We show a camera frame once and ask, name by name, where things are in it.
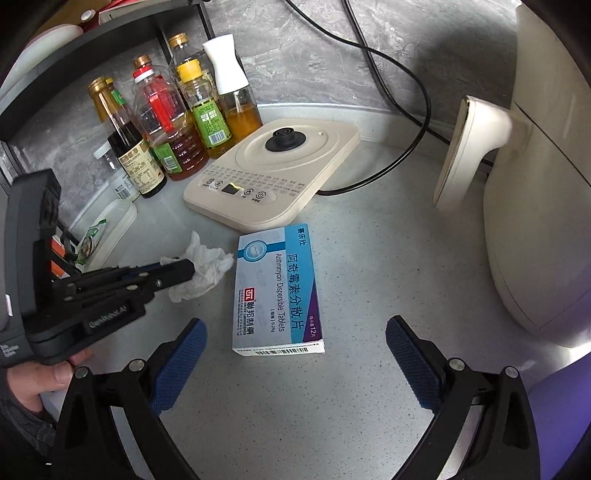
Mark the black shelf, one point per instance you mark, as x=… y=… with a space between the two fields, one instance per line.
x=92 y=46

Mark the white top oil sprayer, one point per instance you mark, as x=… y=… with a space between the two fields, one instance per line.
x=235 y=106

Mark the red label oil bottle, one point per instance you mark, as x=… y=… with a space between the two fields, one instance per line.
x=161 y=106

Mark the white plastic container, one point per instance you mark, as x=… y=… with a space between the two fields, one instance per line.
x=115 y=214

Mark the red and white packet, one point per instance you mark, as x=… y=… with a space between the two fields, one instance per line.
x=124 y=9

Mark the green packet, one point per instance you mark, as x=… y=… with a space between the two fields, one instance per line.
x=92 y=235

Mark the green label dark bottle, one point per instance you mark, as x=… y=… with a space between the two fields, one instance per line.
x=167 y=159

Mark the cream kettle base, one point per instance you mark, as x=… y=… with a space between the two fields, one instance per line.
x=272 y=175

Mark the white tissue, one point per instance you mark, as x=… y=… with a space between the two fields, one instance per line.
x=205 y=263

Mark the white object on shelf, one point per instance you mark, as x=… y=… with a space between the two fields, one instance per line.
x=41 y=46

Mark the blue and white medicine box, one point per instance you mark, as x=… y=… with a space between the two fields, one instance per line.
x=277 y=295

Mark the gold cap clear bottle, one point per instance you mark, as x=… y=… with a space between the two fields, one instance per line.
x=180 y=44

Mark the small clear jar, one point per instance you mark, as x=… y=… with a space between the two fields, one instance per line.
x=113 y=166

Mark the dark soy sauce bottle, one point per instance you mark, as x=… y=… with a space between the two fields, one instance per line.
x=138 y=161

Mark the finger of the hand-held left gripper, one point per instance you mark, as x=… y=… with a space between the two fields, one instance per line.
x=175 y=273
x=115 y=271

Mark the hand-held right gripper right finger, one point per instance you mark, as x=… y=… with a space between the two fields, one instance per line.
x=413 y=364

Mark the person's left hand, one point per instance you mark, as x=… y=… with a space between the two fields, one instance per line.
x=46 y=378

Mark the purple trash bin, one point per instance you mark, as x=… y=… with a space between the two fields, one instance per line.
x=558 y=415

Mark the person's left forearm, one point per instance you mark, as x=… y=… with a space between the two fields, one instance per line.
x=18 y=429

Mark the yellow cap bottle green label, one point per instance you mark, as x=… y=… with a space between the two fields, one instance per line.
x=207 y=124

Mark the cream air fryer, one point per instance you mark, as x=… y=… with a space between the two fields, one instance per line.
x=545 y=230

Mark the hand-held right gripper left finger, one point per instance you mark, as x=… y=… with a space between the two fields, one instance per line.
x=180 y=360

